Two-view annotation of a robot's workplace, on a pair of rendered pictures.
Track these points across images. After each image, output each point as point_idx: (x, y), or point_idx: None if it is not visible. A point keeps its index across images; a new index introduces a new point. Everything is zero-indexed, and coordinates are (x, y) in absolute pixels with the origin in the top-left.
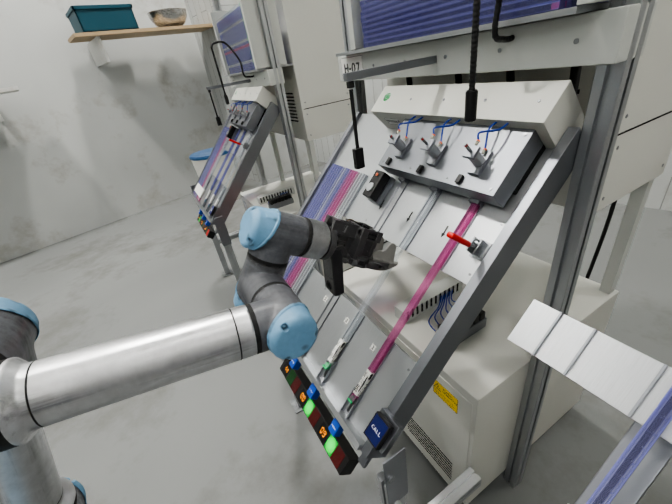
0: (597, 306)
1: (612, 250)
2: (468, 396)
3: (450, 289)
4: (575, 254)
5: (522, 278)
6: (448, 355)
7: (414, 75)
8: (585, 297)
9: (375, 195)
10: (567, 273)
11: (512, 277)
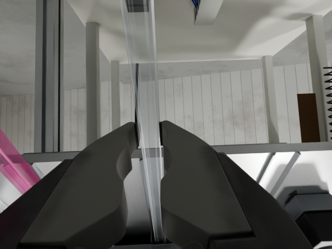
0: (103, 52)
1: (117, 96)
2: None
3: (197, 8)
4: (33, 150)
5: (161, 47)
6: None
7: None
8: (115, 54)
9: (306, 231)
10: (36, 125)
11: (168, 44)
